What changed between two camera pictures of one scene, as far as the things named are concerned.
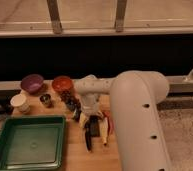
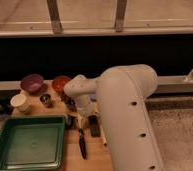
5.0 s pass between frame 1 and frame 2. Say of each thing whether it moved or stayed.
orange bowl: stayed
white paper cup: stayed
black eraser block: stayed
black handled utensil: moved
